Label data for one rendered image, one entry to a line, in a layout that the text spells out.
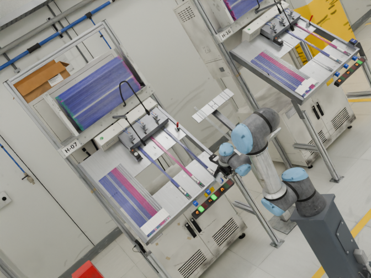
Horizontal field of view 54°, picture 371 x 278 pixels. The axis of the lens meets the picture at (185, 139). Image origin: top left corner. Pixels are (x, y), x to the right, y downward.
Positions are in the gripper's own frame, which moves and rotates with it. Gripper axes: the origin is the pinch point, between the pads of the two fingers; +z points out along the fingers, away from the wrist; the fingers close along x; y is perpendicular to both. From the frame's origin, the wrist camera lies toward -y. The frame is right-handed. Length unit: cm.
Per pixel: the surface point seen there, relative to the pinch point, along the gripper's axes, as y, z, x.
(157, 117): -61, 2, 0
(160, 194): -19.3, 9.9, -33.6
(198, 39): -109, 22, 85
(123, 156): -57, 10, -34
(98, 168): -62, 10, -51
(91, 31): -122, -34, 1
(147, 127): -60, 3, -10
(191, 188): -9.0, 9.9, -17.2
